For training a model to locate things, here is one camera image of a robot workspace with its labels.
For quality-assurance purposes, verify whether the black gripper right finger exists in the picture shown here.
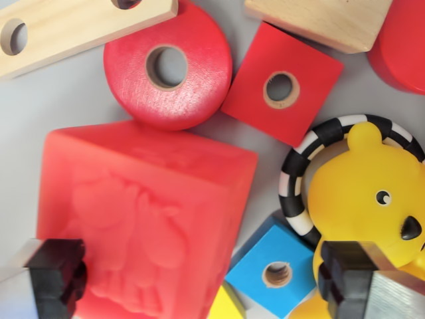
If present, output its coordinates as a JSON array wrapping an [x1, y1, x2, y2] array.
[[317, 241, 425, 319]]

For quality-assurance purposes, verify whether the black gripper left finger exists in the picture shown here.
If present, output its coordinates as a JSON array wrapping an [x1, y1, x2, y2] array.
[[0, 238, 88, 319]]

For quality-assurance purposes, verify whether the blue wooden cube with hole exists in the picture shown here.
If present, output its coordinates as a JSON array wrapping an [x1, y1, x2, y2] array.
[[224, 215, 318, 319]]

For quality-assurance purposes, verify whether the yellow rubber bear toy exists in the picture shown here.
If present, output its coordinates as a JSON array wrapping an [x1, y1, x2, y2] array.
[[288, 120, 425, 319]]

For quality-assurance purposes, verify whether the red embossed soft block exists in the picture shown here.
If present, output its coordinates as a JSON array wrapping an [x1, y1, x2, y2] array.
[[36, 120, 260, 319]]

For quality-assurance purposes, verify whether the yellow wooden block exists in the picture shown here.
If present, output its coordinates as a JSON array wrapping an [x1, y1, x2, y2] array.
[[209, 282, 247, 319]]

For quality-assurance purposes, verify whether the red wooden cube with hole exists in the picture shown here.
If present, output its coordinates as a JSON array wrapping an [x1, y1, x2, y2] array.
[[220, 21, 345, 148]]

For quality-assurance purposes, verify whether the red wooden wheel with hole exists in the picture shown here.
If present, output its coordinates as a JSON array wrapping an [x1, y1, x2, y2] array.
[[103, 1, 234, 132], [366, 0, 425, 96]]

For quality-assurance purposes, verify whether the wooden plank with holes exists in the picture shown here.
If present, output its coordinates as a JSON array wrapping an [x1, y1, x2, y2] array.
[[0, 0, 179, 80]]

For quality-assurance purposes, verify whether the plain wooden cube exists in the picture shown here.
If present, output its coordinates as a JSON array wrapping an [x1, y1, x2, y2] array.
[[243, 0, 394, 54]]

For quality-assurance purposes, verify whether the black and white striped ring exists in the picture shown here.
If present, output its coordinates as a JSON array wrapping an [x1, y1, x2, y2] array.
[[278, 114, 424, 249]]

